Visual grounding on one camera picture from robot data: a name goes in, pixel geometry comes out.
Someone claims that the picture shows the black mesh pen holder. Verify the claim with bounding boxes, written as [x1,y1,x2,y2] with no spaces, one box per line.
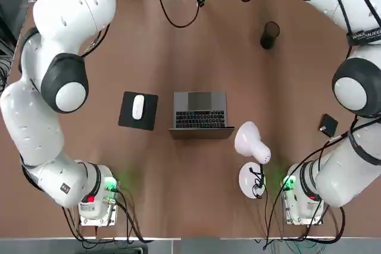
[260,21,280,50]

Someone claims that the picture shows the grey laptop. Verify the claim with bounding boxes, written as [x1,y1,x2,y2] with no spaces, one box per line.
[168,91,236,140]

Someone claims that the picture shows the white computer mouse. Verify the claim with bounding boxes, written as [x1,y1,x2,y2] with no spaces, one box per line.
[132,95,145,120]

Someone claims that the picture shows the black mouse mat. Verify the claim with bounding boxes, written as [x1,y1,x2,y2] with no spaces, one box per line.
[118,90,159,131]

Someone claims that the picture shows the white desk lamp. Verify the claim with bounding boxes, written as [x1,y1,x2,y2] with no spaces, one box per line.
[234,121,272,200]

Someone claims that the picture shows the small black square box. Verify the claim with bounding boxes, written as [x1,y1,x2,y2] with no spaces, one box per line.
[318,113,339,136]

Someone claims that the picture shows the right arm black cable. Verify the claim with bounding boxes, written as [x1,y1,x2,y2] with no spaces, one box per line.
[261,0,381,177]

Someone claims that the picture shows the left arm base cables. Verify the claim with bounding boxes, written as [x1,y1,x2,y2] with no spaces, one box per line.
[61,188,155,244]

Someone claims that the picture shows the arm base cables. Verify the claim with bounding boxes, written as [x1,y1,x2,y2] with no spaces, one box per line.
[261,188,348,250]
[61,188,155,244]

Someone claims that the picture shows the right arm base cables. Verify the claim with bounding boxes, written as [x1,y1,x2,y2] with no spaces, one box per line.
[261,188,348,250]

